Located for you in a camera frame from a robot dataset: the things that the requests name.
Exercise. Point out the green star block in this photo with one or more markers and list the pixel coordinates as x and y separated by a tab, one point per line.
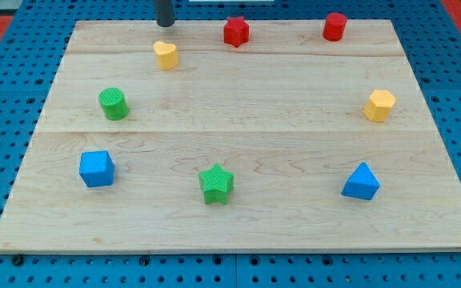
216	185

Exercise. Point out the red star block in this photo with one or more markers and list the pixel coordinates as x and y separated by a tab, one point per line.
236	31

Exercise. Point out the light wooden board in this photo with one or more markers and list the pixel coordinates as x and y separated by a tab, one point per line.
283	113

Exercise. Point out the yellow heart block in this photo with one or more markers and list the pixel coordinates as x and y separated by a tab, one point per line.
167	55

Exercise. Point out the green cylinder block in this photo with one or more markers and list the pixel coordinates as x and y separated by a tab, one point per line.
113	103

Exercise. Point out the blue cube block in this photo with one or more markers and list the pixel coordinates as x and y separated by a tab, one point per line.
96	168

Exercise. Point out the blue triangle block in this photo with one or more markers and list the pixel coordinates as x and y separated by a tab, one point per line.
361	184

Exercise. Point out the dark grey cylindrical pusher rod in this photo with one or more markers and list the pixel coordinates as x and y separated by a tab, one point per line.
164	12

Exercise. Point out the red cylinder block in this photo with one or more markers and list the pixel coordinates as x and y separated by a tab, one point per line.
334	26

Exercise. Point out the yellow hexagon block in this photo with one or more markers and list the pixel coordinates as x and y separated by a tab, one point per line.
379	105

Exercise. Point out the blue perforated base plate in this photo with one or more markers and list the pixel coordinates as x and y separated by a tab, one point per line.
30	53

